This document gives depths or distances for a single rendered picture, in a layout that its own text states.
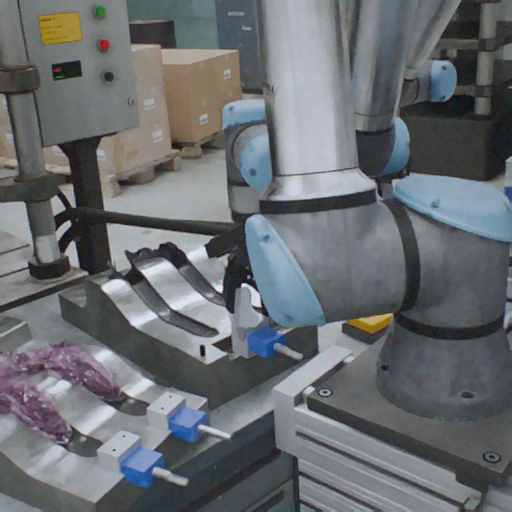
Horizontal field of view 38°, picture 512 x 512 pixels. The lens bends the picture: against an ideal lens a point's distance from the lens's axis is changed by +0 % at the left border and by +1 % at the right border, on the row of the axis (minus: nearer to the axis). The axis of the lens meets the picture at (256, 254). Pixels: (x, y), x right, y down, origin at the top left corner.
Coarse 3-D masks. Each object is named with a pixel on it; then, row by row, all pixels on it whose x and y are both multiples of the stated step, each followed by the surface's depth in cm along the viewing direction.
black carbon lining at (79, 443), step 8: (104, 400) 115; (112, 400) 116; (120, 400) 116; (128, 400) 116; (136, 400) 116; (112, 408) 114; (120, 408) 115; (128, 408) 115; (136, 408) 115; (144, 408) 114; (136, 416) 112; (80, 432) 108; (72, 440) 107; (80, 440) 107; (88, 440) 107; (96, 440) 107; (64, 448) 105; (72, 448) 106; (80, 448) 106; (88, 448) 106; (96, 448) 106; (88, 456) 103
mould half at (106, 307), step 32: (192, 256) 151; (96, 288) 140; (128, 288) 139; (160, 288) 142; (192, 288) 144; (96, 320) 144; (128, 320) 134; (160, 320) 135; (224, 320) 132; (128, 352) 138; (160, 352) 128; (192, 352) 122; (192, 384) 123; (224, 384) 122; (256, 384) 127
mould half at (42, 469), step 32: (0, 320) 132; (96, 352) 122; (64, 384) 114; (128, 384) 119; (0, 416) 106; (64, 416) 110; (96, 416) 111; (128, 416) 112; (0, 448) 102; (32, 448) 104; (160, 448) 106; (0, 480) 104; (32, 480) 100; (64, 480) 99; (96, 480) 98
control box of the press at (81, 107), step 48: (48, 0) 175; (96, 0) 184; (48, 48) 178; (96, 48) 187; (48, 96) 181; (96, 96) 190; (48, 144) 184; (96, 144) 202; (96, 192) 203; (96, 240) 207
